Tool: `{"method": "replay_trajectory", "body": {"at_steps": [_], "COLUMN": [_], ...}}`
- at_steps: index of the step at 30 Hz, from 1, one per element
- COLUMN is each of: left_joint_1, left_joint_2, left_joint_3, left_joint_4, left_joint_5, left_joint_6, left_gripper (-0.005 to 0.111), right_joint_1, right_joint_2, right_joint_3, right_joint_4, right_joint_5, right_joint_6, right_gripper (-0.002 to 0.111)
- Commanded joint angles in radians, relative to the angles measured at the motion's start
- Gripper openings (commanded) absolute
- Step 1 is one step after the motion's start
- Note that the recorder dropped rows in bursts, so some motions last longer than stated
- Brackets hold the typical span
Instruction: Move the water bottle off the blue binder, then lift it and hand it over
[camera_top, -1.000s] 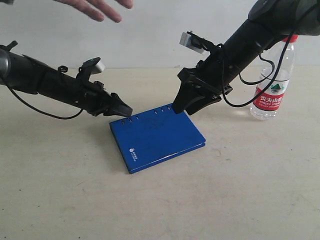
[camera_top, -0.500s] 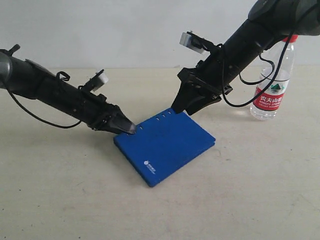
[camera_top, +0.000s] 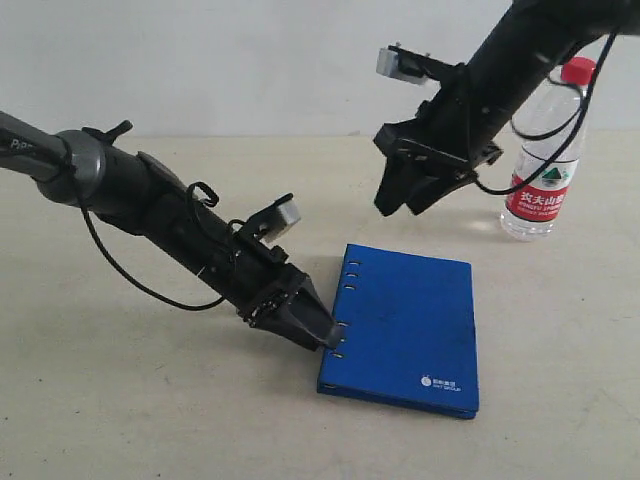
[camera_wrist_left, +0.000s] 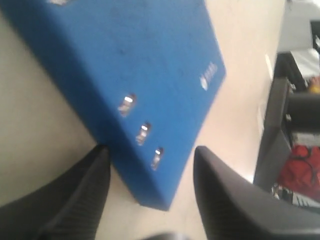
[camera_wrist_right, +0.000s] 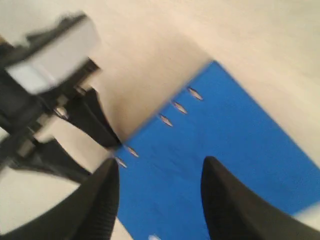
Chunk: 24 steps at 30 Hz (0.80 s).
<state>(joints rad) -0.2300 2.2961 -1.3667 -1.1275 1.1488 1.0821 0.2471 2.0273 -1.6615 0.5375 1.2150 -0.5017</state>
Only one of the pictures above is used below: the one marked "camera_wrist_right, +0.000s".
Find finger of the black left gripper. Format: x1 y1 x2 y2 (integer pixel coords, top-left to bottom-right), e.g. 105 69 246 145
14 138 91 184
64 88 122 148

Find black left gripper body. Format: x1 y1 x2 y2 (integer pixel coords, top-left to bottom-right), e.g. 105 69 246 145
0 34 76 173

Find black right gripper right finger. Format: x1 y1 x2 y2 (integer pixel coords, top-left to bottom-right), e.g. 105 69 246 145
200 156 320 240

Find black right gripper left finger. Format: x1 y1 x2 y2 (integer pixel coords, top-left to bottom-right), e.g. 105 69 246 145
0 158 120 240

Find blue ring binder notebook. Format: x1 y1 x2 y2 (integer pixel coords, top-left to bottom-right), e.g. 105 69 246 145
115 61 320 240

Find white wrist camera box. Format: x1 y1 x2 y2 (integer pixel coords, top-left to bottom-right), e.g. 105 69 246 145
0 12 99 95

